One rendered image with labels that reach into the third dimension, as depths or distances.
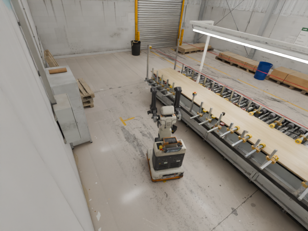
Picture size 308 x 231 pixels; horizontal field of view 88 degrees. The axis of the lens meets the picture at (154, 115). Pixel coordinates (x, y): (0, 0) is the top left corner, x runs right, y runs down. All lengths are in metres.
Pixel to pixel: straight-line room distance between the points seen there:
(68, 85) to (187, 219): 3.02
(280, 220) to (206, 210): 1.23
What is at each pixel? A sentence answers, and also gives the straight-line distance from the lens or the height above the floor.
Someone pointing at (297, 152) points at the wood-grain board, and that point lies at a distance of 3.68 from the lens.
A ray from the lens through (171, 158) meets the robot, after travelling 2.92.
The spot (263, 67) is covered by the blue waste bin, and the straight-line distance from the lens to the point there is 8.77.
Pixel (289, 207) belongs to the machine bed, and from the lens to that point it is 3.83.
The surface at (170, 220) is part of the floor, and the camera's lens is 3.09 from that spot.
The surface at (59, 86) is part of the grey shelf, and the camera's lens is 3.18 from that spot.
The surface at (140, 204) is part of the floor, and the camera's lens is 3.14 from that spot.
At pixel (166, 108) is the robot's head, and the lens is 2.68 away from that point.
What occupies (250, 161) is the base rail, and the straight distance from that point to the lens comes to 3.30.
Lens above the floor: 2.89
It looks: 38 degrees down
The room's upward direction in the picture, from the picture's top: 4 degrees clockwise
